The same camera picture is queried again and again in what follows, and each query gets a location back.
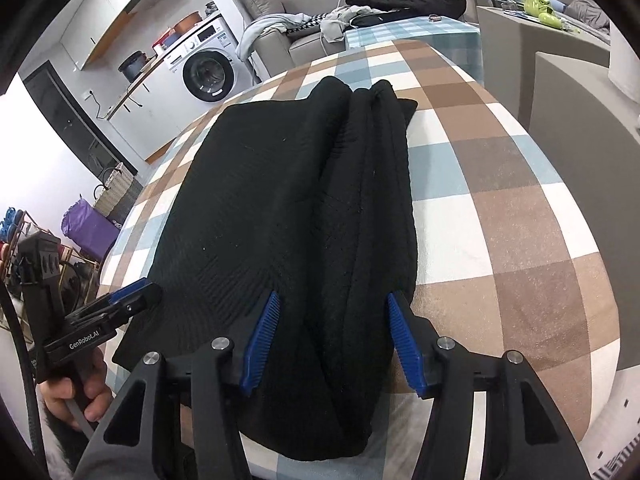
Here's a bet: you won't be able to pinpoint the green plush toy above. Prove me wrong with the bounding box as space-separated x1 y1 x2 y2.
520 0 568 30

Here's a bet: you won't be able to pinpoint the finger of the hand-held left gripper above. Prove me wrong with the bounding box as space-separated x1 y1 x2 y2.
106 281 157 307
70 285 164 332

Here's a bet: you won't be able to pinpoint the dark door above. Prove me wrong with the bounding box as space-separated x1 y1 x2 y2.
22 60 138 176

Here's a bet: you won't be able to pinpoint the orange pot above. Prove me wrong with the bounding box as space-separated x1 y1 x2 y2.
171 10 203 36

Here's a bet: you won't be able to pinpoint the teal checked tablecloth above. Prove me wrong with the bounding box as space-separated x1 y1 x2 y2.
344 15 483 86

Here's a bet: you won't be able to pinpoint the white kitchen counter cabinet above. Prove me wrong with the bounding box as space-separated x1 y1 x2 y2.
107 52 201 161

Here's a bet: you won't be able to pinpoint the person's left hand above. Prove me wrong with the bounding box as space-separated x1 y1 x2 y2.
39 349 115 432

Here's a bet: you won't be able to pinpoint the light blue garment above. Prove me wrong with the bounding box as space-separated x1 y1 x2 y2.
235 10 313 61

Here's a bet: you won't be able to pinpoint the grey cushion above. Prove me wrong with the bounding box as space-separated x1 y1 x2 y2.
239 0 286 21

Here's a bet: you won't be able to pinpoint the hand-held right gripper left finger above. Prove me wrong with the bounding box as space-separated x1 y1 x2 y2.
75 290 282 480

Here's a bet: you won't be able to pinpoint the houndstooth cushion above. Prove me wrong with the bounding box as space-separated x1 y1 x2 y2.
287 10 331 36

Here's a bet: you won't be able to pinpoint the woven laundry basket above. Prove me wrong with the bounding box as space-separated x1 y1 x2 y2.
93 162 143 223

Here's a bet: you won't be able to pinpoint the purple plastic bag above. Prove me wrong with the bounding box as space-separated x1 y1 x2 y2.
61 197 121 261

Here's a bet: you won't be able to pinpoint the beige cabinet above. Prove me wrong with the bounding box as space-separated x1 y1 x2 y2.
475 5 613 126
517 51 640 151

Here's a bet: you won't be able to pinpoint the brown blue checked tablecloth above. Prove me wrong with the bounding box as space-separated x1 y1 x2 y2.
95 37 623 480

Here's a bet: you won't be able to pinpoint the white wall cabinets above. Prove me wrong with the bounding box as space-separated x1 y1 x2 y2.
80 0 176 71

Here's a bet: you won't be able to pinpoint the grey sofa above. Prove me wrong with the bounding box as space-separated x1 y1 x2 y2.
252 5 351 81

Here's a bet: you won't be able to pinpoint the white garment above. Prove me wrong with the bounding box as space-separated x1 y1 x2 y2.
320 5 386 43

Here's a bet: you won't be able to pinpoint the white washing machine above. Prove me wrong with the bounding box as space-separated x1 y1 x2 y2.
164 16 256 106

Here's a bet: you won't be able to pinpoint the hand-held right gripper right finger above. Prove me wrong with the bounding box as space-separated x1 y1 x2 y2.
387 292 593 480

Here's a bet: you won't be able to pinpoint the black pouch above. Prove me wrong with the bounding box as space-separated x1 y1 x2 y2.
349 10 416 28

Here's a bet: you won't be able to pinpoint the black knit sweater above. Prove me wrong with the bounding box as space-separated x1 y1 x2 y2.
111 75 420 461

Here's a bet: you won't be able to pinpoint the wooden shoe rack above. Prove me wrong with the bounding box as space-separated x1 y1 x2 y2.
0 210 101 331

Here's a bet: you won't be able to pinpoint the dark cooking pot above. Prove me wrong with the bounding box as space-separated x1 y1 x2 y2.
118 51 148 82

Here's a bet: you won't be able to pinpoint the white paper roll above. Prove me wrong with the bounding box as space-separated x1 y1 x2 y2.
607 20 640 90

